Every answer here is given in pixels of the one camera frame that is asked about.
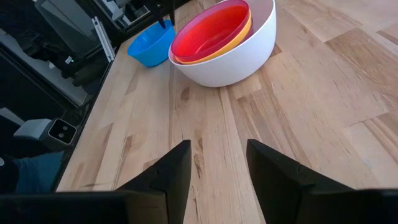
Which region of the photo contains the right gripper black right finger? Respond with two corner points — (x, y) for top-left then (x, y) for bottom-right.
(246, 139), (398, 224)

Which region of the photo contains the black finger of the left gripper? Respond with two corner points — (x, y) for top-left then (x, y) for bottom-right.
(169, 0), (176, 26)
(150, 0), (167, 29)

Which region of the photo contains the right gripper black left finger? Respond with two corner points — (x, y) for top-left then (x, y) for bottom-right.
(0, 139), (192, 224)

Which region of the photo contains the red translucent plastic bowl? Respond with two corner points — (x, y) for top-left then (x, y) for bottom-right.
(170, 0), (251, 62)

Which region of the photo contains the yellow plastic bowl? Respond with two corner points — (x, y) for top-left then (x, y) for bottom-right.
(174, 9), (254, 65)

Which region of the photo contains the purple translucent plastic bowl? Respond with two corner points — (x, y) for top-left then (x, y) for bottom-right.
(246, 18), (255, 43)

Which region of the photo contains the large white bowl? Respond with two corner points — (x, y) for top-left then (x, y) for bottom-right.
(168, 0), (277, 88)

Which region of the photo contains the person's leg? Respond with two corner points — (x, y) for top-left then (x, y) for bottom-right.
(12, 151), (65, 194)

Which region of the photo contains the small table-level camera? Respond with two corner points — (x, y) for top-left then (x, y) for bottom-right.
(14, 118), (78, 152)

